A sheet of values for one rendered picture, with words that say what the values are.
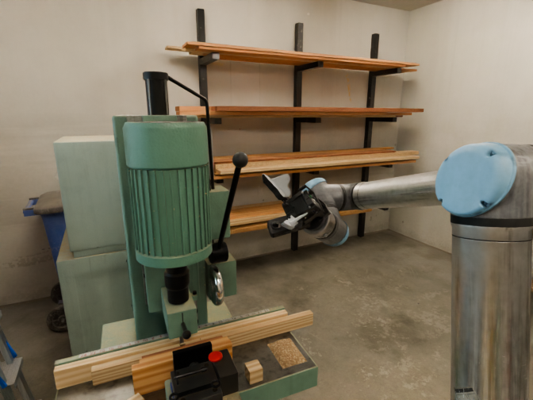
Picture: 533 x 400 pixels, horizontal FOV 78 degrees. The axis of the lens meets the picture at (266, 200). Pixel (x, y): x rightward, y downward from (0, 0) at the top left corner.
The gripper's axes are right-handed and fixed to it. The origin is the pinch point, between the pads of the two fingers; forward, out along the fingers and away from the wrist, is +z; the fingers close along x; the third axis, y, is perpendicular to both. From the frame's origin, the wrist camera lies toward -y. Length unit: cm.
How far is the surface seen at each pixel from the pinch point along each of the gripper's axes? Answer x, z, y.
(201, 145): -8.2, 18.3, -2.3
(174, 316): 14.5, 3.4, -32.2
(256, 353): 24.9, -20.0, -28.6
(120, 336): 2, -13, -74
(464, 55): -195, -257, 154
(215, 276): 2.6, -12.2, -29.7
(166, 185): -2.2, 21.1, -11.2
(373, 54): -253, -235, 90
